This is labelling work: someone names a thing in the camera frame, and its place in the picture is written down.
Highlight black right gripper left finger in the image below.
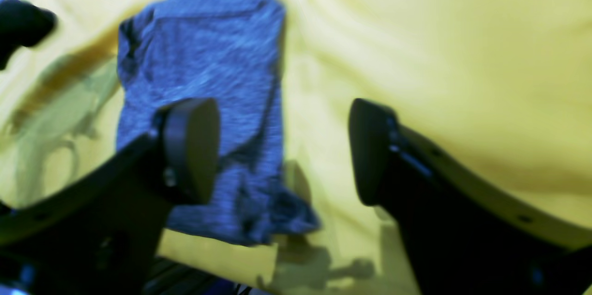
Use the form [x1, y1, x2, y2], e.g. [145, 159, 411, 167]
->
[0, 98, 220, 295]

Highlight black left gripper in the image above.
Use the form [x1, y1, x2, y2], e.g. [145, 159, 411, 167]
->
[0, 0, 57, 70]

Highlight yellow table cloth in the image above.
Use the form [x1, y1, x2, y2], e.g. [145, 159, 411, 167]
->
[1, 0, 591, 295]

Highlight grey long-sleeve shirt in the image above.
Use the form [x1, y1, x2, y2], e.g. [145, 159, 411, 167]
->
[116, 0, 322, 247]

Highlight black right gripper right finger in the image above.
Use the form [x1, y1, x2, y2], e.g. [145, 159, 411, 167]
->
[348, 98, 592, 295]

